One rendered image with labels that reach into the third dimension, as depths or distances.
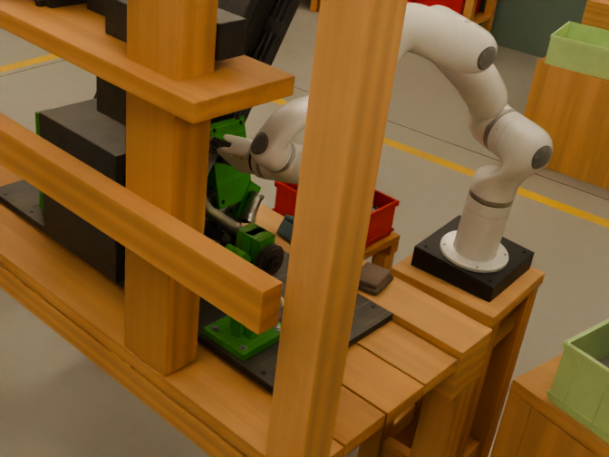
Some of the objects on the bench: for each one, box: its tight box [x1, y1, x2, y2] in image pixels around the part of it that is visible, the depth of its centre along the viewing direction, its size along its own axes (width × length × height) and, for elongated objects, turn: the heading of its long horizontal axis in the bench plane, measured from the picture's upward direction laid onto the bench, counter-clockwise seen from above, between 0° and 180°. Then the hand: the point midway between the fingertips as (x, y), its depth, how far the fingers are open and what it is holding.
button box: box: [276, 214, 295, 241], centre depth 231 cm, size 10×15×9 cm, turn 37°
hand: (215, 151), depth 198 cm, fingers closed on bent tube, 3 cm apart
